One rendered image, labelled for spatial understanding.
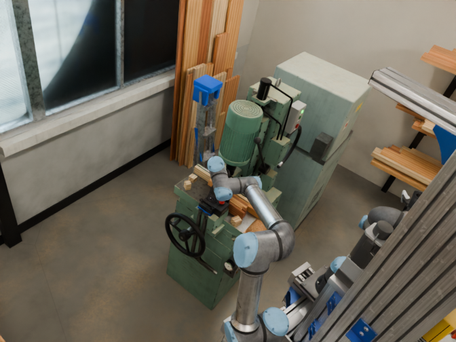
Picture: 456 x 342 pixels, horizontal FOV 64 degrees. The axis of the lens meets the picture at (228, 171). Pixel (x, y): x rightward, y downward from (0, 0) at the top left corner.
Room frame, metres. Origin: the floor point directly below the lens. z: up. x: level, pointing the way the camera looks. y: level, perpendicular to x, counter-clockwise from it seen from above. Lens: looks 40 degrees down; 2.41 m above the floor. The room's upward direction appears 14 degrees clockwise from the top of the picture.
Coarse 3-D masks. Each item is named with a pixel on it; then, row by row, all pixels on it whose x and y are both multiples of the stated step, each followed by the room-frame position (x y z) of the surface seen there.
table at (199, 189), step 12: (204, 180) 1.66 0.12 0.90; (180, 192) 1.53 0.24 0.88; (192, 192) 1.53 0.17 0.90; (204, 192) 1.56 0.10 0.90; (192, 204) 1.48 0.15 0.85; (192, 216) 1.37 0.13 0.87; (228, 216) 1.42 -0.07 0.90; (252, 216) 1.46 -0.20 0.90; (216, 228) 1.34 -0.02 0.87; (228, 228) 1.36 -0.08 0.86; (240, 228) 1.35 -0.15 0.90
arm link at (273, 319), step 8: (264, 312) 0.81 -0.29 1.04; (272, 312) 0.82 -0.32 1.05; (280, 312) 0.83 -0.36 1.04; (264, 320) 0.78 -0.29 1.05; (272, 320) 0.78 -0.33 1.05; (280, 320) 0.79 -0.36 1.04; (288, 320) 0.81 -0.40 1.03; (264, 328) 0.75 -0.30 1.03; (272, 328) 0.75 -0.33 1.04; (280, 328) 0.76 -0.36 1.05; (264, 336) 0.73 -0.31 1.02; (272, 336) 0.74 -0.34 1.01; (280, 336) 0.74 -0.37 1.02
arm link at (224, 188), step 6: (216, 174) 1.21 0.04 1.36; (222, 174) 1.22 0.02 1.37; (216, 180) 1.19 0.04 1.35; (222, 180) 1.19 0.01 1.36; (228, 180) 1.20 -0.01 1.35; (234, 180) 1.21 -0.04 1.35; (216, 186) 1.17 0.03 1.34; (222, 186) 1.16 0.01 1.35; (228, 186) 1.18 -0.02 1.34; (234, 186) 1.19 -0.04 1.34; (216, 192) 1.15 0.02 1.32; (222, 192) 1.14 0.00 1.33; (228, 192) 1.15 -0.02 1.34; (234, 192) 1.18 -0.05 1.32; (216, 198) 1.14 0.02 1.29; (222, 198) 1.14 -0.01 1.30; (228, 198) 1.15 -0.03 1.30
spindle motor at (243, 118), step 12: (240, 108) 1.57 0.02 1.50; (252, 108) 1.60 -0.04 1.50; (228, 120) 1.54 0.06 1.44; (240, 120) 1.50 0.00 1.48; (252, 120) 1.51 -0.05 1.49; (228, 132) 1.52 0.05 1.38; (240, 132) 1.50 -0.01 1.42; (252, 132) 1.52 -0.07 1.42; (228, 144) 1.51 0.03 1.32; (240, 144) 1.50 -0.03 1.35; (252, 144) 1.54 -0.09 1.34; (228, 156) 1.51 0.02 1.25; (240, 156) 1.51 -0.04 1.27
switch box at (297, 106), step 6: (294, 102) 1.82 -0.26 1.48; (300, 102) 1.84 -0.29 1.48; (288, 108) 1.78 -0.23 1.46; (294, 108) 1.76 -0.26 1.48; (300, 108) 1.78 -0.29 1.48; (294, 114) 1.76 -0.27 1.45; (288, 120) 1.76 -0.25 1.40; (294, 120) 1.75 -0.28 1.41; (300, 120) 1.82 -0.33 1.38; (282, 126) 1.77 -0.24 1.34; (288, 126) 1.76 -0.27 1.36; (294, 126) 1.77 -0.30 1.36; (288, 132) 1.75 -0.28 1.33
